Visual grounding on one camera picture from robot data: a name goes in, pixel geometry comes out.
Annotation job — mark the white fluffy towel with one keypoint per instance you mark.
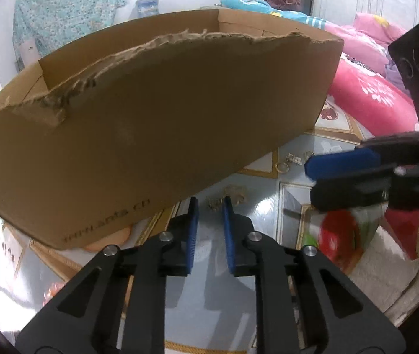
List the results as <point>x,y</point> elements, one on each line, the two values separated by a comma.
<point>390,265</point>

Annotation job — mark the pink floral blanket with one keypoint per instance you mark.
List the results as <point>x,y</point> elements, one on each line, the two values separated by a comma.
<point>371,96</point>

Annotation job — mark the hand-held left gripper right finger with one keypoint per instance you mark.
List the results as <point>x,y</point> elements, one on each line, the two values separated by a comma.
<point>228,236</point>

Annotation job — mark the blue printed pillow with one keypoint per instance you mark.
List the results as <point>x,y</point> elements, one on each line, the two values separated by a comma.
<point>253,7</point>

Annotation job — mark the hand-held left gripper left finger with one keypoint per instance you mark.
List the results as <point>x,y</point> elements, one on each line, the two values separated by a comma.
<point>193,236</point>

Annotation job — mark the torn cardboard box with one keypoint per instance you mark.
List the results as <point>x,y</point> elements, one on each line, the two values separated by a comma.
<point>157,136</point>

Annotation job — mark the large water bottle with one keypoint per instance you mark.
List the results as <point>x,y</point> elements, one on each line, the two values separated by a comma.
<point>147,6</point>

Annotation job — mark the teal floral cloth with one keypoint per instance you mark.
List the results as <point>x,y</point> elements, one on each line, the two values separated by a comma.
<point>65,11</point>

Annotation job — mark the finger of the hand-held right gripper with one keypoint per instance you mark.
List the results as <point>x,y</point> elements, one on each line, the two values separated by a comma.
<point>342,164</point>
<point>353,191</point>

